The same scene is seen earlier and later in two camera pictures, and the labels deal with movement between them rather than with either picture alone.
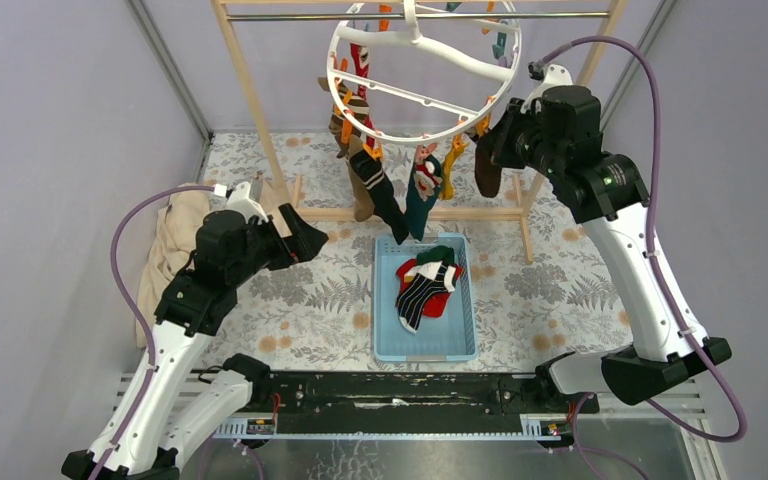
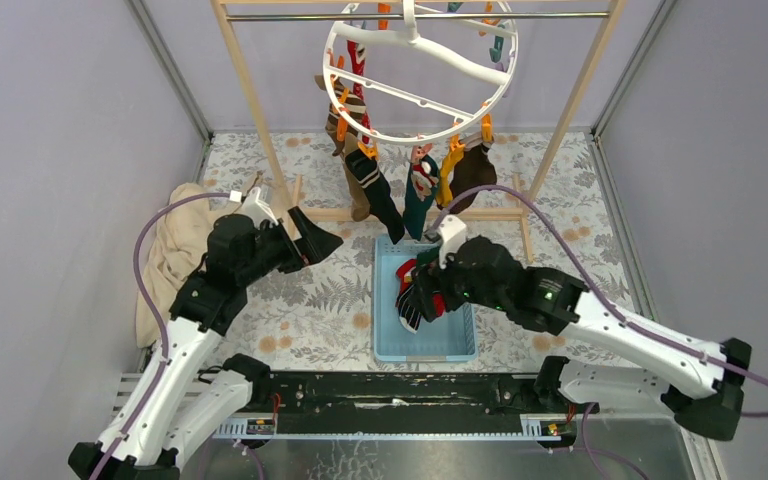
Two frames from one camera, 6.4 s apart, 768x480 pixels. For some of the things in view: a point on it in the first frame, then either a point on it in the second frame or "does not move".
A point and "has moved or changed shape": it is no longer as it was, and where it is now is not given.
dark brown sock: [488, 175] has moved or changed shape
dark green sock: [437, 253] does not move
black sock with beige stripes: [386, 203] does not move
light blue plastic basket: [453, 336] does not move
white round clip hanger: [412, 41] has moved or changed shape
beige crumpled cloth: [169, 252] does not move
